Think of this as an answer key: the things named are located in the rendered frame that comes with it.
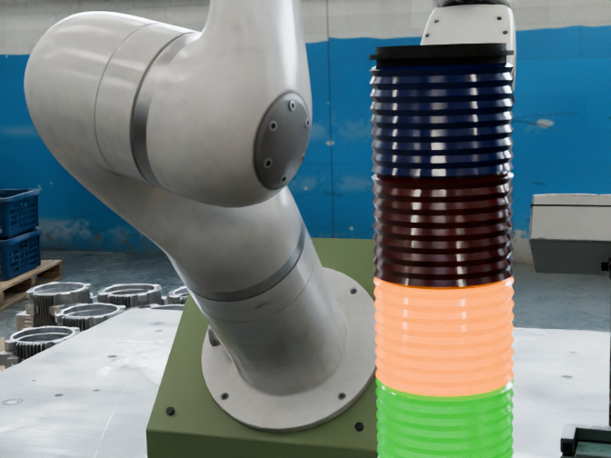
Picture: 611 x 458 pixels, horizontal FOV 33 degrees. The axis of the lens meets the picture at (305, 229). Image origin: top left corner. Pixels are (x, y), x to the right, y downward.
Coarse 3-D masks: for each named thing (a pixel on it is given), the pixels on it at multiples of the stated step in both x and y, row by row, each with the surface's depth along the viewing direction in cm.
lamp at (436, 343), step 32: (384, 288) 44; (480, 288) 42; (512, 288) 44; (384, 320) 44; (416, 320) 43; (448, 320) 42; (480, 320) 43; (384, 352) 44; (416, 352) 43; (448, 352) 43; (480, 352) 43; (512, 352) 45; (416, 384) 43; (448, 384) 43; (480, 384) 43
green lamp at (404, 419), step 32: (384, 384) 45; (512, 384) 45; (384, 416) 45; (416, 416) 43; (448, 416) 43; (480, 416) 43; (512, 416) 45; (384, 448) 45; (416, 448) 44; (448, 448) 43; (480, 448) 43; (512, 448) 46
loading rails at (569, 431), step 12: (564, 432) 79; (576, 432) 81; (588, 432) 80; (600, 432) 80; (564, 444) 78; (576, 444) 80; (588, 444) 80; (600, 444) 80; (564, 456) 78; (576, 456) 78; (588, 456) 78; (600, 456) 77
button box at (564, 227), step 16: (544, 208) 97; (560, 208) 96; (576, 208) 96; (592, 208) 95; (608, 208) 95; (544, 224) 96; (560, 224) 95; (576, 224) 95; (592, 224) 95; (608, 224) 94; (544, 240) 95; (560, 240) 95; (576, 240) 94; (592, 240) 94; (608, 240) 93; (544, 256) 98; (560, 256) 97; (576, 256) 97; (592, 256) 96; (608, 256) 96; (544, 272) 101; (560, 272) 100; (576, 272) 100; (592, 272) 99
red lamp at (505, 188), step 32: (384, 192) 43; (416, 192) 42; (448, 192) 42; (480, 192) 42; (384, 224) 43; (416, 224) 42; (448, 224) 42; (480, 224) 42; (512, 224) 44; (384, 256) 43; (416, 256) 42; (448, 256) 42; (480, 256) 42; (416, 288) 43; (448, 288) 42
